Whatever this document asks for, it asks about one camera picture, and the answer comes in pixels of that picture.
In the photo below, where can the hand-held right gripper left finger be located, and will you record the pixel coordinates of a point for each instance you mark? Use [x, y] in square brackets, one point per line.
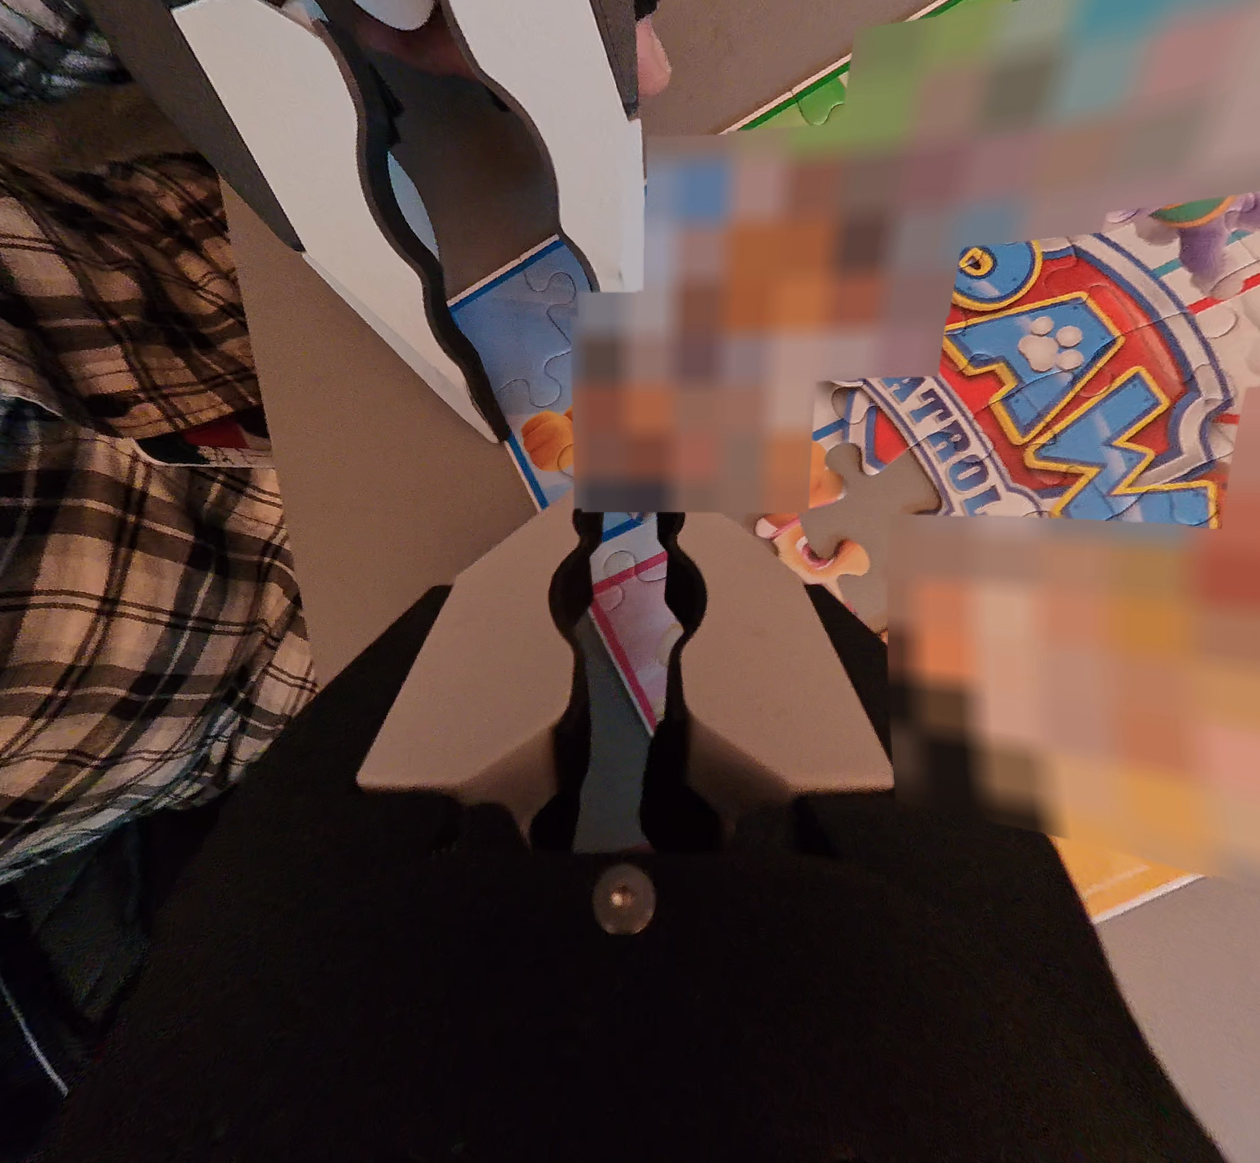
[483, 681]

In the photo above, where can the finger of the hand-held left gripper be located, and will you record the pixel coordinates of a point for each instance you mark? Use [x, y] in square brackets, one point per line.
[295, 119]
[512, 1]

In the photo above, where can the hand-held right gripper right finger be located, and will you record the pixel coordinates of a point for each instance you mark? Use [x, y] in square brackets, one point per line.
[778, 690]

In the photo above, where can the cartoon jigsaw puzzle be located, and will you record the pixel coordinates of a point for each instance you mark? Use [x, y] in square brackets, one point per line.
[1084, 375]

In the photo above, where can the grey desk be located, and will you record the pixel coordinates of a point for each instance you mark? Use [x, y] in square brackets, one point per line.
[374, 493]

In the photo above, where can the person's left hand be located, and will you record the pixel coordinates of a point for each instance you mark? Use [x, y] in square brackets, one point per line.
[655, 60]

